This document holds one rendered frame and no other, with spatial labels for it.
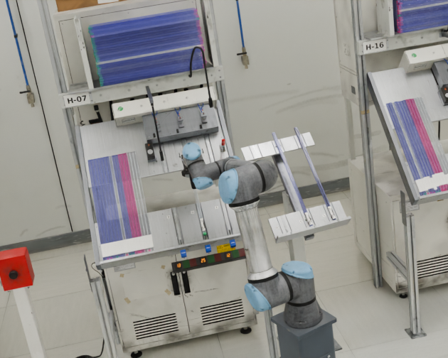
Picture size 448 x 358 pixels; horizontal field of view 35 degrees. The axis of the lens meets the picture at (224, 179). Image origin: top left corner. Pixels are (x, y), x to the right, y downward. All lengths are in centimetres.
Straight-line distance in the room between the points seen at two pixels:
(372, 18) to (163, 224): 150
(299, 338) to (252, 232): 44
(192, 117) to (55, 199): 199
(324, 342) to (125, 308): 117
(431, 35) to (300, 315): 163
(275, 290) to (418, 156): 114
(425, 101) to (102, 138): 157
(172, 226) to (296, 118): 216
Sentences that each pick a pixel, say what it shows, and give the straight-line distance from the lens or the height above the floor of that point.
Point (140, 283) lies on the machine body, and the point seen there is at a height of 43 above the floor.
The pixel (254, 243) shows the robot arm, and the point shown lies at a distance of 257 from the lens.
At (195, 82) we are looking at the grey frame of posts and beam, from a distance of 338.
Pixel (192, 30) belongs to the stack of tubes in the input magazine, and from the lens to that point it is 331.
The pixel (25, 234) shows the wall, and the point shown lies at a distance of 521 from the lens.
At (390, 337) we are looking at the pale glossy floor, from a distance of 365.
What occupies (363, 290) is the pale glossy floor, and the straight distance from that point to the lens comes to 403.
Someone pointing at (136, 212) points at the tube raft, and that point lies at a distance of 318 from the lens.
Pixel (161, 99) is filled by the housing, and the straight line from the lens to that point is 337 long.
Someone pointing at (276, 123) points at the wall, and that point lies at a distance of 507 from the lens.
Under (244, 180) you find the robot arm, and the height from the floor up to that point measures 115.
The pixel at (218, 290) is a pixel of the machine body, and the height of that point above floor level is 30.
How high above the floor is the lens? 203
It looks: 20 degrees down
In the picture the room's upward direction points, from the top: 9 degrees counter-clockwise
